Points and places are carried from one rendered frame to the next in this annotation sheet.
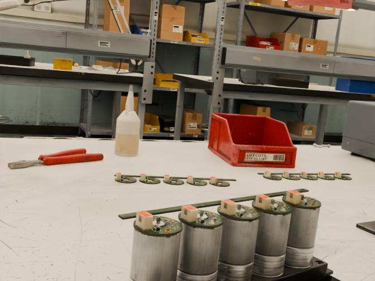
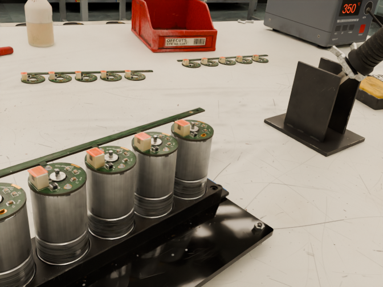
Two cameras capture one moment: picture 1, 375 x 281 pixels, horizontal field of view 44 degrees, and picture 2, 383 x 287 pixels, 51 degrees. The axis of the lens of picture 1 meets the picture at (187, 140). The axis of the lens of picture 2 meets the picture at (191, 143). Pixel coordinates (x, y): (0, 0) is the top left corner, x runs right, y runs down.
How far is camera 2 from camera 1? 0.10 m
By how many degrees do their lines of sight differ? 21
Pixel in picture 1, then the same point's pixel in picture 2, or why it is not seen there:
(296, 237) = (186, 171)
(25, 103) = not seen: outside the picture
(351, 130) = (273, 7)
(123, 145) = (35, 35)
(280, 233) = (163, 175)
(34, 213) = not seen: outside the picture
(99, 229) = not seen: outside the picture
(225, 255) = (97, 209)
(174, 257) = (17, 238)
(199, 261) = (58, 230)
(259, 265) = (143, 206)
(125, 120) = (33, 7)
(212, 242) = (72, 209)
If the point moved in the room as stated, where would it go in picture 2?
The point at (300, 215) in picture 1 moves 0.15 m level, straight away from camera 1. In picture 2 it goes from (189, 148) to (215, 67)
